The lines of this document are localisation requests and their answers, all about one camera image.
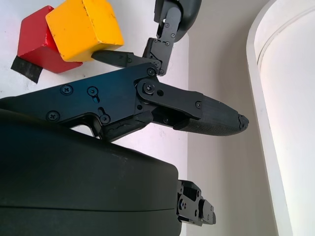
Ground red wooden block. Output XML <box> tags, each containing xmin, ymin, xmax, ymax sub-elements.
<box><xmin>17</xmin><ymin>5</ymin><xmax>83</xmax><ymax>74</ymax></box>

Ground black tape strip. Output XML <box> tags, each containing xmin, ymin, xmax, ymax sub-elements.
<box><xmin>10</xmin><ymin>55</ymin><xmax>44</xmax><ymax>84</ymax></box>

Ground yellow wooden block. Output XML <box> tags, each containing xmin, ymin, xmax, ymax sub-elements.
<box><xmin>45</xmin><ymin>0</ymin><xmax>125</xmax><ymax>62</ymax></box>

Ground white curved container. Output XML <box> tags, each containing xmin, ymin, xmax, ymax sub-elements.
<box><xmin>246</xmin><ymin>0</ymin><xmax>315</xmax><ymax>236</ymax></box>

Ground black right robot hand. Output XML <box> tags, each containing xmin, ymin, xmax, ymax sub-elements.
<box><xmin>0</xmin><ymin>62</ymin><xmax>250</xmax><ymax>236</ymax></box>

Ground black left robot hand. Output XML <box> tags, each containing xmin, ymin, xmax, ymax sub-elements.
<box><xmin>91</xmin><ymin>0</ymin><xmax>203</xmax><ymax>77</ymax></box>

